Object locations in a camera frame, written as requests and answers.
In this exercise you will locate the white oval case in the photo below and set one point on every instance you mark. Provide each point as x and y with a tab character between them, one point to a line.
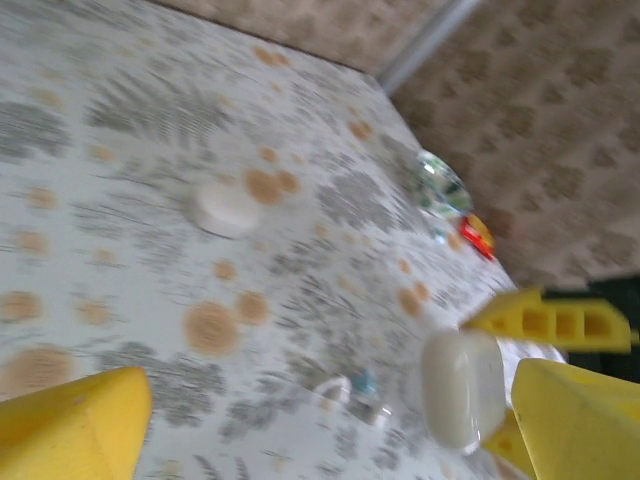
225	210

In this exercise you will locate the aluminium frame post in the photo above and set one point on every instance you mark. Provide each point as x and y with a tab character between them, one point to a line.
430	45

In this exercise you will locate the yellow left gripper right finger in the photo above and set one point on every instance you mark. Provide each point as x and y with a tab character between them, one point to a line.
585	430

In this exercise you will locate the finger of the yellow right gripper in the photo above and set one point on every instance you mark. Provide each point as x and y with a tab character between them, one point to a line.
510	312
507	442

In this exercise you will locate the leaf patterned glass bowl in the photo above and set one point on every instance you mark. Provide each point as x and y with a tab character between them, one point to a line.
442	185

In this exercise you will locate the white rounded earbuds case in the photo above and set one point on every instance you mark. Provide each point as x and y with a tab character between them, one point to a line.
460	390

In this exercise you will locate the red snack packet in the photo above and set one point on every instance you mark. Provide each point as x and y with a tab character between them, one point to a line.
477	237

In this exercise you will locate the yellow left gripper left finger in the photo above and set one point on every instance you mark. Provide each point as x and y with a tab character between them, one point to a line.
65	435

